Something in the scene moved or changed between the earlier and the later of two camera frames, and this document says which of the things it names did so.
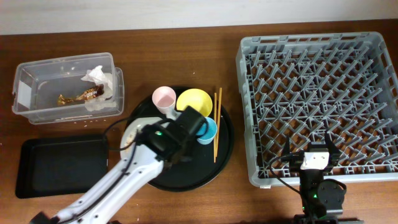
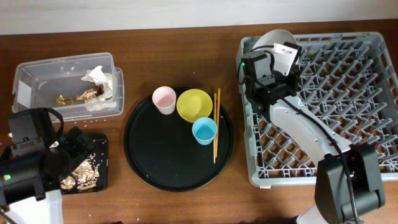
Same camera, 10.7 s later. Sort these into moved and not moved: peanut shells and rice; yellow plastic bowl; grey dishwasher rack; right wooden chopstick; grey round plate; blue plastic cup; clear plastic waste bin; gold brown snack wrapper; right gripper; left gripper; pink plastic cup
Moved: grey round plate; left gripper; right gripper; peanut shells and rice
Not moved: clear plastic waste bin; right wooden chopstick; yellow plastic bowl; pink plastic cup; blue plastic cup; grey dishwasher rack; gold brown snack wrapper
